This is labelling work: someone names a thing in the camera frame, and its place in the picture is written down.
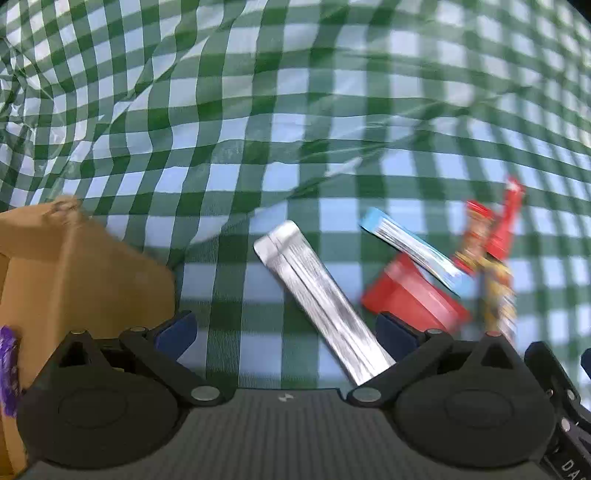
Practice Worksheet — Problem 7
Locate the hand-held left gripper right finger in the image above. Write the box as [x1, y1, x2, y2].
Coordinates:
[346, 311, 525, 408]

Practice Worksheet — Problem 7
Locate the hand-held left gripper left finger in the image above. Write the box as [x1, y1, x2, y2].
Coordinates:
[48, 310, 236, 408]

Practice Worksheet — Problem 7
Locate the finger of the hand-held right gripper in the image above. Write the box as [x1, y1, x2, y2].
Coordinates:
[524, 342, 581, 416]

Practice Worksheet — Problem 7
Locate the blue white stick packet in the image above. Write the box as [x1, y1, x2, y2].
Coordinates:
[360, 208, 474, 296]

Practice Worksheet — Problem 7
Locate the silver snack packet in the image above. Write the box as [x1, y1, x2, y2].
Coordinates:
[254, 220, 398, 386]

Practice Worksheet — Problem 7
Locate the brown cardboard box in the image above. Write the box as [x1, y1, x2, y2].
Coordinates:
[0, 196, 178, 476]

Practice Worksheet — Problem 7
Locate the red gold candy packet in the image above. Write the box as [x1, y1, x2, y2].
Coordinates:
[452, 199, 518, 342]

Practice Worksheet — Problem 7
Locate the narrow red snack packet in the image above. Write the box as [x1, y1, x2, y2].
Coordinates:
[489, 178, 527, 259]

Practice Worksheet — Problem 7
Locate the purple chocolate bar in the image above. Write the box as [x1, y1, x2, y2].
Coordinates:
[0, 325, 21, 418]

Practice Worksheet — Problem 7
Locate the green checked cloth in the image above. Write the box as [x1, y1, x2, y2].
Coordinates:
[0, 0, 591, 402]

